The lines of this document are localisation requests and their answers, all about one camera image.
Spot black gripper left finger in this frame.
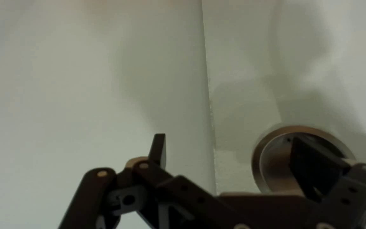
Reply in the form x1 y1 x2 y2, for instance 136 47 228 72
57 132 235 229

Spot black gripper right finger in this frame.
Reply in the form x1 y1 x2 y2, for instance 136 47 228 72
290 134 366 229

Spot white sliding door two handles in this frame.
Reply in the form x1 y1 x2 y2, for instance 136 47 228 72
198 0 366 229

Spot white sliding closet door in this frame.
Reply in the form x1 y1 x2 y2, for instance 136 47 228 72
0 0 216 229

